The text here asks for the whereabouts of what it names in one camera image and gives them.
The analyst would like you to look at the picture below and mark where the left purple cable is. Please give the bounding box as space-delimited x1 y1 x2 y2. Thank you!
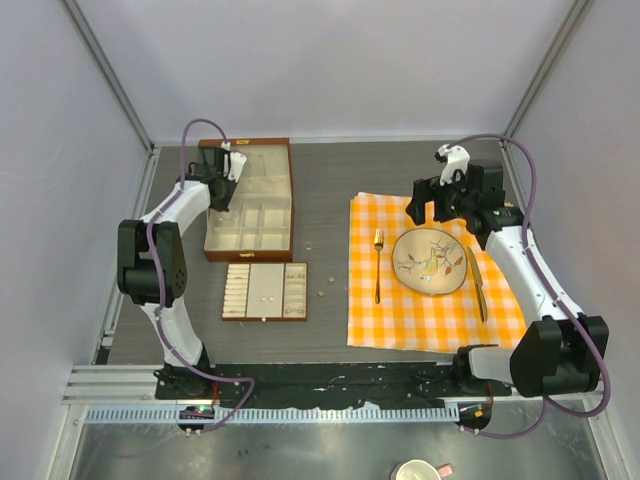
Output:
147 118 256 434

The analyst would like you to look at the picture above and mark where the brown jewelry tray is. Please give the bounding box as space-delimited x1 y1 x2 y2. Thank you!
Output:
221 262 309 323

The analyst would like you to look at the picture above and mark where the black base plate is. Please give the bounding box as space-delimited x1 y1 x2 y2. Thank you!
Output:
154 362 511 410

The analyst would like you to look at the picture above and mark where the gold knife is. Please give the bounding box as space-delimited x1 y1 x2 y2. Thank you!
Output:
466 246 488 324

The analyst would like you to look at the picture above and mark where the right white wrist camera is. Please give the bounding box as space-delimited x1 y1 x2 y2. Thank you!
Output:
434 144 470 185

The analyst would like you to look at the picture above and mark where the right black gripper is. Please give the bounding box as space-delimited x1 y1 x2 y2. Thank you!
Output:
407 168 477 226

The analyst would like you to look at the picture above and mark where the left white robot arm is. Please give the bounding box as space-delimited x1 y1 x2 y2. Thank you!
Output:
116 141 247 399

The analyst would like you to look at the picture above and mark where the gold fork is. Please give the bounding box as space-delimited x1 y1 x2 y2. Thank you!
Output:
373 228 384 305

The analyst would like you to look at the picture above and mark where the yellow checkered cloth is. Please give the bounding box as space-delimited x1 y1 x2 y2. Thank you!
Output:
347 192 526 353

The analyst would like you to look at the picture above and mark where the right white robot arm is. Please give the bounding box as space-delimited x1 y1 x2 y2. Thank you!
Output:
406 163 609 397

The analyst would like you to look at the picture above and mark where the white pink mug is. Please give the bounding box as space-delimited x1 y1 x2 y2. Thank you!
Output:
389 459 454 480

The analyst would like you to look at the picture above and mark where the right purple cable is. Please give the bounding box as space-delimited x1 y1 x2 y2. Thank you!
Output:
449 133 612 437

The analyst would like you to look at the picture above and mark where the purple cable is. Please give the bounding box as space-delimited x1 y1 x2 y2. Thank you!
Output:
449 133 612 437
147 118 256 434

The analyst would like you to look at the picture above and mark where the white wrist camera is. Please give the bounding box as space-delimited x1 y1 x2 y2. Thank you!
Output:
221 140 248 183
434 144 470 185

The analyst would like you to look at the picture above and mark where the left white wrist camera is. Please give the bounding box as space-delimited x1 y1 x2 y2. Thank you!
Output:
221 140 248 183

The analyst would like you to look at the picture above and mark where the bird pattern plate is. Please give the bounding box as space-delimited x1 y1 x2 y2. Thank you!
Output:
392 228 468 296

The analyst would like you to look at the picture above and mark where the brown jewelry box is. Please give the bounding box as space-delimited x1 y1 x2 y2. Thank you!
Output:
203 137 294 262

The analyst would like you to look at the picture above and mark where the white cable duct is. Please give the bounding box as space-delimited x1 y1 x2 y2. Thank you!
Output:
85 403 459 425

